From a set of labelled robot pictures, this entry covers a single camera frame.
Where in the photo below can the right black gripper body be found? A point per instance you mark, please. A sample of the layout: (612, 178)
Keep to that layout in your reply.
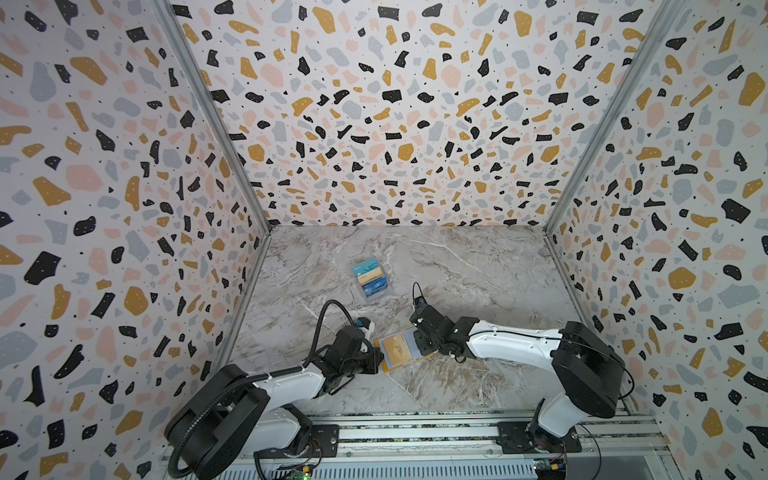
(424, 339)

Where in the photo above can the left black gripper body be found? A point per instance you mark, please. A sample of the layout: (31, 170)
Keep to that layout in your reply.
(366, 362)

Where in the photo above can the yellow card holder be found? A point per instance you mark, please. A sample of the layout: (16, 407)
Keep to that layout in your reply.
(423, 352)

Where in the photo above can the gold credit card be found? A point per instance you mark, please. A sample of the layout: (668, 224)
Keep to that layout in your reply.
(399, 349)

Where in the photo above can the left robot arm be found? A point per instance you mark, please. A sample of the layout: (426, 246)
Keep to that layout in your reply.
(238, 413)

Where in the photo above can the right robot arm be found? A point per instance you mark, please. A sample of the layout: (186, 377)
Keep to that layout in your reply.
(589, 371)

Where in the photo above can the white ventilation grille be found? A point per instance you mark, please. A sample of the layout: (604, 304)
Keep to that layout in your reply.
(418, 469)

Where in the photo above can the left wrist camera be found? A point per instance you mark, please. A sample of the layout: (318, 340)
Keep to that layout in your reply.
(366, 325)

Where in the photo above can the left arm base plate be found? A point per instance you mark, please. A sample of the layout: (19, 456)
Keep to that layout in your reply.
(317, 441)

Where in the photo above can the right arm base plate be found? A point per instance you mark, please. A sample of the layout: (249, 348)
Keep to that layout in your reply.
(515, 437)

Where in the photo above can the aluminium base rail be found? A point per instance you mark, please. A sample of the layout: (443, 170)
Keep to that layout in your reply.
(624, 447)

